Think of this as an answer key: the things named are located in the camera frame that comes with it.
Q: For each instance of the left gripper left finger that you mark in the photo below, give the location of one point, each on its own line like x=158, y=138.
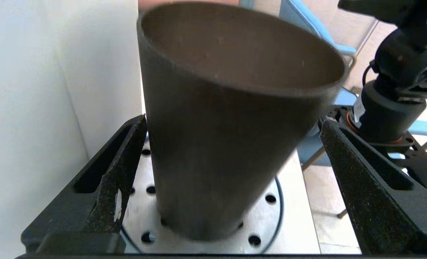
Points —
x=101, y=194

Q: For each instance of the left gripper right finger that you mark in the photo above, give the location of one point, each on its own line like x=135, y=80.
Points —
x=378, y=201

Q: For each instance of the black plastic cup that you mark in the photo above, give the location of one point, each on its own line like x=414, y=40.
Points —
x=217, y=144

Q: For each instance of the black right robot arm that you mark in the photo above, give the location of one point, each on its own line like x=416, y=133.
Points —
x=404, y=72

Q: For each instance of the large round drip tray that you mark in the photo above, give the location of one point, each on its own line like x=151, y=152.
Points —
x=271, y=223

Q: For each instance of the light blue office chair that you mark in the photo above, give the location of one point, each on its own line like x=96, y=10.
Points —
x=321, y=28

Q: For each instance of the black robot torso frame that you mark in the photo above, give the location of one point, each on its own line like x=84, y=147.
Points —
x=422, y=158

